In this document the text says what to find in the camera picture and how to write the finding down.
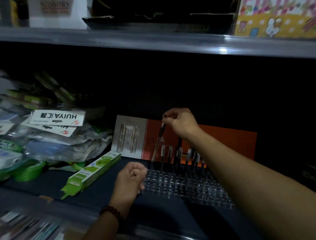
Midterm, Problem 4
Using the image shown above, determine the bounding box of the clear acrylic pen holder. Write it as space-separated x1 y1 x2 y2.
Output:
144 169 235 210

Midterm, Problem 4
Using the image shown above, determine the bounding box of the person's left hand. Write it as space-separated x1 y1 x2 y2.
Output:
110 162 148 206

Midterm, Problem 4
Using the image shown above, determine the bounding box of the colourful cartoon print box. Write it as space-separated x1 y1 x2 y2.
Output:
233 0 316 39

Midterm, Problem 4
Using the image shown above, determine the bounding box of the green tape roll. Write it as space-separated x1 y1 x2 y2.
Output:
13 160 47 182

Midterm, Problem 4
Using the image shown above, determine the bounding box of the dark red bead bracelet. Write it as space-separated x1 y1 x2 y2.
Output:
100 206 124 222

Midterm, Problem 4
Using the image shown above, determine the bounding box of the black pen with white label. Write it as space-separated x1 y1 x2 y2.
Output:
151 122 165 162

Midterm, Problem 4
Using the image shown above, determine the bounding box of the row of stationery packets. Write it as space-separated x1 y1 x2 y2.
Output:
0 210 65 240

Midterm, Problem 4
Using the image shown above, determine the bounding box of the person's right forearm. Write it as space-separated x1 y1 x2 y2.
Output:
185 127 316 240

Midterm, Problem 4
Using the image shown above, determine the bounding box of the pile of clear bagged packets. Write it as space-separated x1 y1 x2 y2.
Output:
0 70 114 175

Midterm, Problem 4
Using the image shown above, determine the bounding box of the person's right hand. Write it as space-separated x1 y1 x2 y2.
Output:
162 108 201 141

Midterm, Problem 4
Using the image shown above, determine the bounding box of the white cardboard box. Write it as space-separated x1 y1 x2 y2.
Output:
28 0 94 30

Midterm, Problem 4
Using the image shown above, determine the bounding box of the row of black pens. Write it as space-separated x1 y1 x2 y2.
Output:
159 137 206 176

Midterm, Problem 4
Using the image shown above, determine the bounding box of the grey metal shelf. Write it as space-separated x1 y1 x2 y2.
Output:
0 26 316 59

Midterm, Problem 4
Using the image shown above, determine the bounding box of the black cardboard box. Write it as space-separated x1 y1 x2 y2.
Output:
82 0 238 34

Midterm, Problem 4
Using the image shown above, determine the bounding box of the person's left forearm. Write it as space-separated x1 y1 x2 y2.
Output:
81 200 136 240

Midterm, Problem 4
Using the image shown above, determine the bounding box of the orange and grey display card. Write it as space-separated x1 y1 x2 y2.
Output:
111 115 258 162

